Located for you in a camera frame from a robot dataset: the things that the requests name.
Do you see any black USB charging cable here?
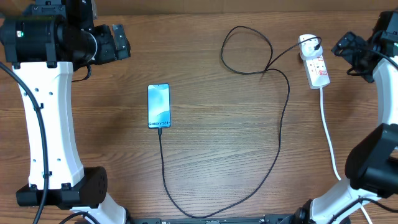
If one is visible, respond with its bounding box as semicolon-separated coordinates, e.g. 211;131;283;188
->
157;26;323;219

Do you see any blue-screen Samsung smartphone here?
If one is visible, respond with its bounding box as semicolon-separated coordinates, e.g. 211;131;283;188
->
147;83;172;129

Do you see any white power strip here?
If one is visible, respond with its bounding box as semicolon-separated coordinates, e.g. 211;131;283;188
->
303;55;330;89

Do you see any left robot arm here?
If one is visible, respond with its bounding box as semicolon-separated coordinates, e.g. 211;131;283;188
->
1;0;132;223

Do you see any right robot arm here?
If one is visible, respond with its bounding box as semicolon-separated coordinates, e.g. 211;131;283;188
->
283;11;397;223

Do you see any white charger plug adapter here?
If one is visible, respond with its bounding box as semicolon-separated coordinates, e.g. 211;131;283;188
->
298;34;323;61

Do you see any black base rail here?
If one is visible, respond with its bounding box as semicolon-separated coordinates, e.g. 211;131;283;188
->
127;215;294;224

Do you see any white power strip cord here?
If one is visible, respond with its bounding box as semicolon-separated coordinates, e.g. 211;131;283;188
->
318;86;374;224

